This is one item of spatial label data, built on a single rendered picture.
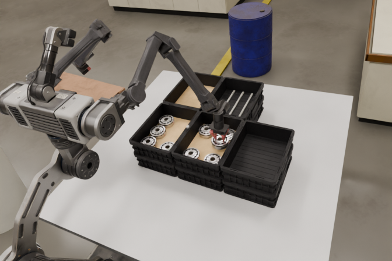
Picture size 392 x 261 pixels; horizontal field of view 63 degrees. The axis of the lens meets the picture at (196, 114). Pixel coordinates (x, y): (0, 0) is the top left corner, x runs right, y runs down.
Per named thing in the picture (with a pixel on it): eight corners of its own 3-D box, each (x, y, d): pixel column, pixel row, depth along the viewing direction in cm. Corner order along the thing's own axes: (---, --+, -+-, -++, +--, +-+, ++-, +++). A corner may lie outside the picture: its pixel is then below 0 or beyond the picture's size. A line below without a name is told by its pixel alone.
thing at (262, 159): (275, 197, 161) (275, 183, 154) (221, 181, 173) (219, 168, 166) (293, 144, 187) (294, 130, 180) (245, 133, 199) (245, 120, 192)
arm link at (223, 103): (200, 106, 171) (212, 101, 165) (210, 95, 179) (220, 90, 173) (213, 123, 174) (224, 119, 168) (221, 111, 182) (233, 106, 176)
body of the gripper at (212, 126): (213, 123, 182) (212, 113, 177) (229, 127, 178) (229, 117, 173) (208, 130, 177) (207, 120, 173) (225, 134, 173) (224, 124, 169)
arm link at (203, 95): (154, 49, 162) (167, 39, 155) (161, 44, 166) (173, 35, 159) (203, 114, 172) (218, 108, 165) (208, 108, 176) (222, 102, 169)
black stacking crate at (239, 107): (245, 133, 200) (244, 119, 192) (203, 123, 212) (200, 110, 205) (264, 96, 225) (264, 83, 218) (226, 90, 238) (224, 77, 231)
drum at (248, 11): (279, 62, 406) (280, 3, 358) (259, 82, 378) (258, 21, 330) (244, 53, 434) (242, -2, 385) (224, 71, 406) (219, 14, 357)
